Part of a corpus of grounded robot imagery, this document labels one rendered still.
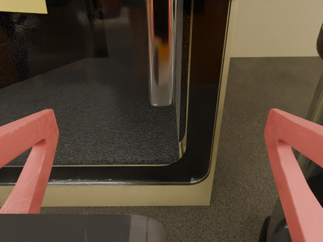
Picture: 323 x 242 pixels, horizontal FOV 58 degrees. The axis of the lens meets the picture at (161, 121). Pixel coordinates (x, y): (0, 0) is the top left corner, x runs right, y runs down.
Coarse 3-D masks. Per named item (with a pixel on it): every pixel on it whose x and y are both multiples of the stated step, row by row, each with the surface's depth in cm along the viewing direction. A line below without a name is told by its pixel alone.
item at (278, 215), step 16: (320, 80) 17; (320, 96) 17; (320, 112) 17; (304, 160) 19; (304, 176) 19; (320, 176) 17; (320, 192) 18; (272, 224) 25; (272, 240) 24; (288, 240) 22
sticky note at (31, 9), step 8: (0, 0) 19; (8, 0) 19; (16, 0) 19; (24, 0) 19; (32, 0) 19; (40, 0) 19; (0, 8) 19; (8, 8) 19; (16, 8) 19; (24, 8) 19; (32, 8) 19; (40, 8) 19
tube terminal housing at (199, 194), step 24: (216, 120) 26; (216, 144) 28; (0, 192) 32; (48, 192) 32; (72, 192) 32; (96, 192) 32; (120, 192) 32; (144, 192) 32; (168, 192) 32; (192, 192) 32
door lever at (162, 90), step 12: (156, 0) 14; (168, 0) 14; (156, 12) 14; (168, 12) 14; (156, 24) 15; (168, 24) 15; (156, 36) 15; (168, 36) 15; (156, 48) 15; (168, 48) 15; (156, 60) 16; (168, 60) 16; (156, 72) 16; (168, 72) 16; (156, 84) 17; (168, 84) 17; (156, 96) 17; (168, 96) 17
